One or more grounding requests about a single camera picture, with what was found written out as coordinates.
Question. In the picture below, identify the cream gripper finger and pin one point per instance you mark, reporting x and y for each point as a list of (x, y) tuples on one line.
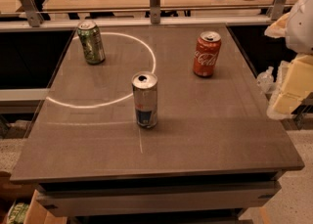
[(278, 28), (294, 84)]

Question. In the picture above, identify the silver blue redbull can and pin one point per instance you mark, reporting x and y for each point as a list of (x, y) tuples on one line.
[(144, 85)]

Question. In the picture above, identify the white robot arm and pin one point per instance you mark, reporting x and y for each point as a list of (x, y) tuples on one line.
[(299, 31)]

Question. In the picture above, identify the red coca cola can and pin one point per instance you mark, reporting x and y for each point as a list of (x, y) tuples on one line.
[(206, 53)]

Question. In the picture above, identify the green soda can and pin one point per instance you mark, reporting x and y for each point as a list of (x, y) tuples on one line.
[(91, 40)]

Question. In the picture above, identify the clear plastic bottle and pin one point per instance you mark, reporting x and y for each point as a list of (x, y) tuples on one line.
[(265, 80)]

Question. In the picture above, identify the green printed box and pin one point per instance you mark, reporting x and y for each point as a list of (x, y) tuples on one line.
[(17, 213)]

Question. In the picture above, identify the middle metal rail bracket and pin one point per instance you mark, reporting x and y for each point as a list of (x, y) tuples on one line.
[(155, 11)]

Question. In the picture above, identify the horizontal metal rail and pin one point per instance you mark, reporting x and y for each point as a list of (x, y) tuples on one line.
[(72, 24)]

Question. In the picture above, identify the left metal rail bracket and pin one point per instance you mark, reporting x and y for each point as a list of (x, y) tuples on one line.
[(33, 16)]

